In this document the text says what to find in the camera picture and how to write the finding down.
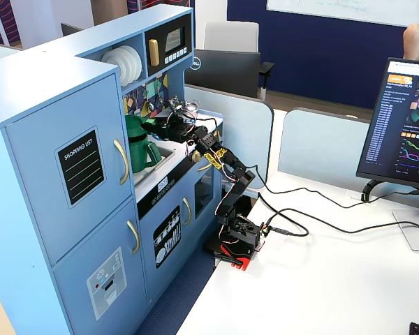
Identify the gold dishwasher door handle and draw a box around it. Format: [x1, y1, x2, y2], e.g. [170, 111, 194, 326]
[182, 197, 193, 227]

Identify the grey water dispenser sticker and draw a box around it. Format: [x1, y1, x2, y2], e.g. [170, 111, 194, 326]
[86, 246, 128, 321]

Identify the black toy microwave door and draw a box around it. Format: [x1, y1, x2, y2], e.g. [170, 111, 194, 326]
[145, 14, 193, 76]

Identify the black power cable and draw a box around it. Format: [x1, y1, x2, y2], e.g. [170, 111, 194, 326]
[253, 165, 419, 209]

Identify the white toy plate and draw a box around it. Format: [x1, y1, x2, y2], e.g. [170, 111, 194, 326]
[124, 45, 143, 83]
[111, 45, 138, 87]
[101, 48, 128, 88]

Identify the blue wooden toy kitchen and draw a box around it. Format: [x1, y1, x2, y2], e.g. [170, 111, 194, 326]
[0, 3, 224, 335]

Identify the grey toy sink basin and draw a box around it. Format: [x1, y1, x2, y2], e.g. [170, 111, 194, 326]
[132, 141, 176, 189]

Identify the small steel pot with lid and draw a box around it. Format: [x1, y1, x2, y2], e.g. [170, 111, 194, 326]
[183, 99, 202, 116]

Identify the grey desk divider panel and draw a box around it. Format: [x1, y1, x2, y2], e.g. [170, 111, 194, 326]
[184, 83, 275, 191]
[278, 107, 374, 184]

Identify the green ribbed plastic recipient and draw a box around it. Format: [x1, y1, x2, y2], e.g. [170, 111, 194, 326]
[124, 114, 163, 174]

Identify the silver monitor stand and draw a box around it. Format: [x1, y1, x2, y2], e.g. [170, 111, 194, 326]
[361, 179, 419, 254]

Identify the blue oven door with window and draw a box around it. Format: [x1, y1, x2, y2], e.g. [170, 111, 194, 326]
[191, 158, 223, 228]

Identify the blue fridge door with board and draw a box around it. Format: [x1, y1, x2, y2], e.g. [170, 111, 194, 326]
[5, 71, 135, 266]

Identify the white whiteboard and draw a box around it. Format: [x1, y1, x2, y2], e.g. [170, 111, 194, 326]
[266, 0, 419, 29]

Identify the blue dishwasher door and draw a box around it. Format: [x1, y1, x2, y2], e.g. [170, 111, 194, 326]
[139, 158, 196, 304]

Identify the red table clamp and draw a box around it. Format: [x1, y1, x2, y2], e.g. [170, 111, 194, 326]
[220, 244, 253, 271]

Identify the black shopping list board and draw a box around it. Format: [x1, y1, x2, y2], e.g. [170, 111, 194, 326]
[54, 126, 106, 209]

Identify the yellow black patterned tape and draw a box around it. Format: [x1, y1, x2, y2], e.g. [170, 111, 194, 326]
[205, 147, 228, 168]

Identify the computer monitor with dark screen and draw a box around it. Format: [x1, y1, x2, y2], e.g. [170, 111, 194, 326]
[355, 57, 419, 192]

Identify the gold microwave handle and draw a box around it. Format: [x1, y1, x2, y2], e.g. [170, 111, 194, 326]
[148, 38, 161, 66]

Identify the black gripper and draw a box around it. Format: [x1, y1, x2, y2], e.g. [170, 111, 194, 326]
[149, 112, 198, 142]

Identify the black usb cable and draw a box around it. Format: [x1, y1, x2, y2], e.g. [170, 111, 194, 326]
[258, 192, 419, 239]

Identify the grey office chair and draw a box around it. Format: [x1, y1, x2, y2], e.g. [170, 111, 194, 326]
[204, 20, 275, 101]

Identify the black dell monitor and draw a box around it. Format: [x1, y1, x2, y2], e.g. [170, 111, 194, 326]
[184, 48, 262, 99]

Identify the person in background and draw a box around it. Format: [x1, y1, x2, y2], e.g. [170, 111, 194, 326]
[403, 23, 419, 63]

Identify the blue fridge door with dispenser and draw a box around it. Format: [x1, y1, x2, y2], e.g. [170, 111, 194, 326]
[52, 197, 149, 335]

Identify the gold fridge door handle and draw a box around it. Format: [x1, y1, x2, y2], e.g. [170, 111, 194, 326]
[113, 138, 130, 186]
[126, 219, 141, 255]

